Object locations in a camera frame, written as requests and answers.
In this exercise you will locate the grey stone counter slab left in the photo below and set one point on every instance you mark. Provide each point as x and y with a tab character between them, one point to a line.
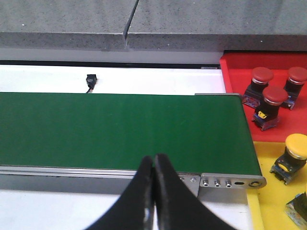
65	24

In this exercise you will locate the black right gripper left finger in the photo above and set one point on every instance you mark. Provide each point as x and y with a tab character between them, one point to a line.
134	210

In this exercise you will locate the red plastic tray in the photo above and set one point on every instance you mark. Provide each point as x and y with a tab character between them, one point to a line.
237	68

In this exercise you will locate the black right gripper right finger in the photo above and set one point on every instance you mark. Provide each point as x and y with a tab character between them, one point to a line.
177	207

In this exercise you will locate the yellow mushroom push button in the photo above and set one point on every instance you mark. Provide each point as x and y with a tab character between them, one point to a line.
293	159
296	209

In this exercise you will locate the red mushroom push button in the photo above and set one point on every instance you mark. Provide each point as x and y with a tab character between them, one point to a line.
266	114
297	77
259	81

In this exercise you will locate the black connector with wires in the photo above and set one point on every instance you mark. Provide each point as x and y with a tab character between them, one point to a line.
91	80

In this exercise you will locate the yellow plastic tray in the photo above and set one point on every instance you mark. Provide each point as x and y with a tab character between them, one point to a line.
267	204

